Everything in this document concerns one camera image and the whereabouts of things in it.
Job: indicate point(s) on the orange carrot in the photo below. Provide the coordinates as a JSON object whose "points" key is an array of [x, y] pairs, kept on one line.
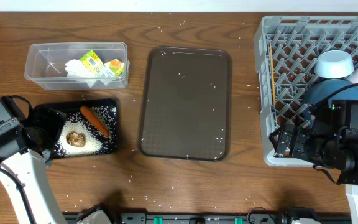
{"points": [[94, 120]]}

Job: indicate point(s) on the dark brown serving tray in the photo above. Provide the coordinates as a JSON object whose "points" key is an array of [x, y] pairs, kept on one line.
{"points": [[186, 105]]}

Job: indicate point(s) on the black waste tray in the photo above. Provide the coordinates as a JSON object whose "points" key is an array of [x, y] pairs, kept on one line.
{"points": [[69, 107]]}

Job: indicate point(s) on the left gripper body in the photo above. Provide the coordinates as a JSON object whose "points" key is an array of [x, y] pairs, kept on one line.
{"points": [[48, 127]]}

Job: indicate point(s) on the green snack wrapper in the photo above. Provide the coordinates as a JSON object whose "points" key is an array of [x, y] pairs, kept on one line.
{"points": [[112, 68]]}

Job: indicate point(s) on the golden brown food scrap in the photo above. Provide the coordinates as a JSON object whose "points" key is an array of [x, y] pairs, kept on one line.
{"points": [[76, 139]]}

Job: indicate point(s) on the white napkin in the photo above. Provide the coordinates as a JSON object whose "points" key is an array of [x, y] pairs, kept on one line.
{"points": [[75, 69]]}

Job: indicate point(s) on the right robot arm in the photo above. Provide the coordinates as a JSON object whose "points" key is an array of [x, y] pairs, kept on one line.
{"points": [[331, 143]]}

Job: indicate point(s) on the dark blue plate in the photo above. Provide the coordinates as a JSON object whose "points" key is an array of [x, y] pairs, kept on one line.
{"points": [[327, 87]]}

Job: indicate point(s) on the grey dishwasher rack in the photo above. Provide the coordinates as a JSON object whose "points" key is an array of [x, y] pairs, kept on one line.
{"points": [[296, 42]]}

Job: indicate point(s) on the clear plastic bin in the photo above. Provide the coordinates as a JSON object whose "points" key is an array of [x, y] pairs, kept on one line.
{"points": [[45, 64]]}

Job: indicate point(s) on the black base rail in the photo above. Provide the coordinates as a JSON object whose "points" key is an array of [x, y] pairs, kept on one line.
{"points": [[257, 215]]}

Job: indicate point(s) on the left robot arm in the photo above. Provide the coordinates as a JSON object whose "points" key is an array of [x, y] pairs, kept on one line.
{"points": [[27, 144]]}

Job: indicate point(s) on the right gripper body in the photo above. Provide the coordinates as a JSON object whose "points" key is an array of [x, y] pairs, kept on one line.
{"points": [[302, 145]]}

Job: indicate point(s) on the white rice pile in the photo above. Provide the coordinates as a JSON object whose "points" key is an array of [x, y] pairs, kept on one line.
{"points": [[96, 142]]}

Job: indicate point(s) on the light blue bowl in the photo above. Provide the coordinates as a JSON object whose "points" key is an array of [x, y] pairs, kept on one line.
{"points": [[334, 64]]}

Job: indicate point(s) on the wooden chopstick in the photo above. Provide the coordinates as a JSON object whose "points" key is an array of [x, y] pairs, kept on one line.
{"points": [[272, 74]]}

